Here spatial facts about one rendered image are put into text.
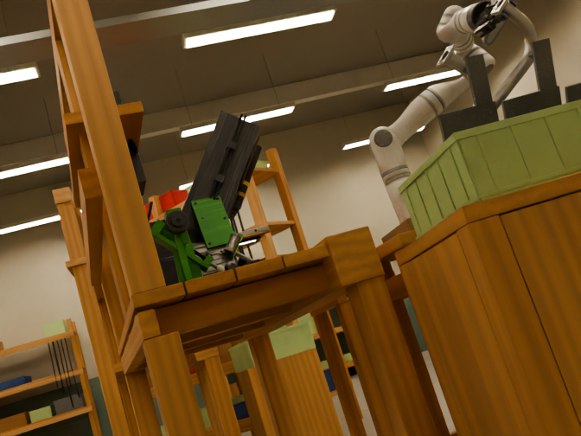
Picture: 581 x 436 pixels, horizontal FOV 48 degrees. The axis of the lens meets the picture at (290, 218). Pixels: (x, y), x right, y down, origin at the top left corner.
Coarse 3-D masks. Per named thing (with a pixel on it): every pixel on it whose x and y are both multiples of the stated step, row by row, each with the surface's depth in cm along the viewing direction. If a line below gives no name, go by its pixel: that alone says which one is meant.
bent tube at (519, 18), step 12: (504, 0) 161; (492, 12) 164; (516, 12) 162; (516, 24) 164; (528, 24) 163; (528, 36) 164; (528, 48) 165; (528, 60) 165; (516, 72) 165; (504, 84) 166; (516, 84) 166; (492, 96) 167; (504, 96) 165
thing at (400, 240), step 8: (408, 232) 191; (392, 240) 194; (400, 240) 190; (408, 240) 191; (376, 248) 205; (384, 248) 200; (392, 248) 196; (400, 248) 192; (384, 256) 201; (392, 256) 207
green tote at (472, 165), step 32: (480, 128) 144; (512, 128) 145; (544, 128) 147; (576, 128) 148; (448, 160) 150; (480, 160) 143; (512, 160) 144; (544, 160) 145; (576, 160) 146; (416, 192) 172; (448, 192) 153; (480, 192) 141; (416, 224) 178
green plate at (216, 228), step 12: (192, 204) 248; (204, 204) 249; (216, 204) 250; (204, 216) 246; (216, 216) 247; (204, 228) 244; (216, 228) 244; (228, 228) 245; (204, 240) 242; (216, 240) 242
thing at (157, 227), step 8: (160, 224) 210; (152, 232) 209; (160, 232) 210; (168, 232) 211; (160, 240) 210; (168, 240) 209; (184, 240) 212; (168, 248) 213; (176, 248) 209; (192, 248) 211; (192, 256) 210; (200, 256) 213; (208, 256) 212; (200, 264) 210; (208, 264) 211
